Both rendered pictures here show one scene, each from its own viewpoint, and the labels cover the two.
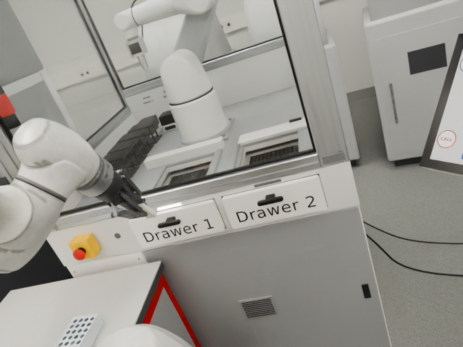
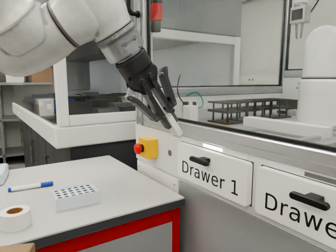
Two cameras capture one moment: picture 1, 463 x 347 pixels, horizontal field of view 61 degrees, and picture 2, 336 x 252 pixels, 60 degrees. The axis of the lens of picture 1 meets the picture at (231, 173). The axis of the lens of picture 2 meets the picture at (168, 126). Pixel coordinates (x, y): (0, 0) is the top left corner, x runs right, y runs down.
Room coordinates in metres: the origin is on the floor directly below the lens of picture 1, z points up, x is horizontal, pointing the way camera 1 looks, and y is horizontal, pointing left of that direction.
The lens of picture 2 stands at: (0.40, -0.21, 1.12)
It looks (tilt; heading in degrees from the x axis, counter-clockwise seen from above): 9 degrees down; 41
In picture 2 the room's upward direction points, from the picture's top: straight up
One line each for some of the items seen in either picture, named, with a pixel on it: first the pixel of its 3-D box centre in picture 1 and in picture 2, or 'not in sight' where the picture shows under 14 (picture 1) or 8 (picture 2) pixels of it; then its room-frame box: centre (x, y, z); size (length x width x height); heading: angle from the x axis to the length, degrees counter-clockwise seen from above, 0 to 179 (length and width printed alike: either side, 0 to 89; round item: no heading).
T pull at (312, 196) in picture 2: (270, 198); (312, 199); (0.97, -0.08, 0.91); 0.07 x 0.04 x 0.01; 74
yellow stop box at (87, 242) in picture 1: (84, 247); (146, 147); (1.15, 0.54, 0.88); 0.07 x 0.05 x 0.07; 74
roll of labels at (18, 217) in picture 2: not in sight; (15, 218); (0.67, 0.53, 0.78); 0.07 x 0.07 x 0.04
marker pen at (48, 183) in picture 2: not in sight; (31, 186); (0.81, 0.75, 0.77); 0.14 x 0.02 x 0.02; 158
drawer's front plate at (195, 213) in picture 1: (176, 224); (209, 169); (1.08, 0.22, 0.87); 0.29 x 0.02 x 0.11; 74
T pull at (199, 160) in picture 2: (169, 221); (202, 160); (1.05, 0.23, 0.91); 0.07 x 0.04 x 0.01; 74
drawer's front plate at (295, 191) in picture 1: (273, 203); (318, 211); (0.99, -0.08, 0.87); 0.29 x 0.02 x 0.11; 74
